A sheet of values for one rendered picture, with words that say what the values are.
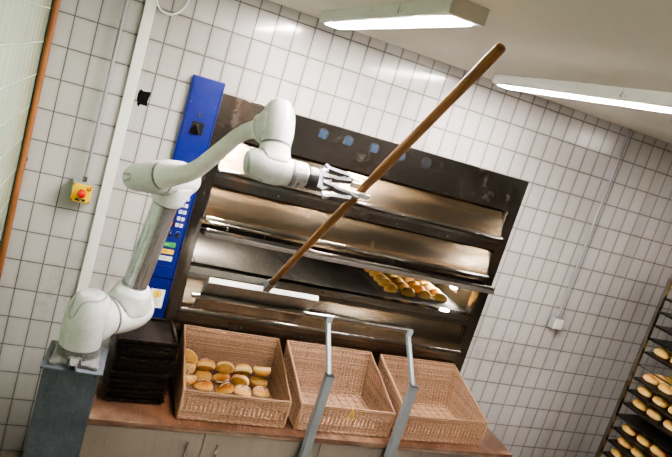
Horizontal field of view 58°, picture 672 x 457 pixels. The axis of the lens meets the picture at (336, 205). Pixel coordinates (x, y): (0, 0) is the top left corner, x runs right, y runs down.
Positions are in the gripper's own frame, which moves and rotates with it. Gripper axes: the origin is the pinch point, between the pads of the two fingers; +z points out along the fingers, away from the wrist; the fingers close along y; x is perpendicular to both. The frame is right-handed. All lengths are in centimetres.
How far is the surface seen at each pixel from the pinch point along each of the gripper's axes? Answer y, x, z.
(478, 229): -63, -106, 133
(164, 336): 19, -140, -38
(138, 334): 21, -138, -50
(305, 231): -45, -122, 26
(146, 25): -104, -67, -79
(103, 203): -38, -126, -79
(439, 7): -25, 62, -6
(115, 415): 57, -145, -53
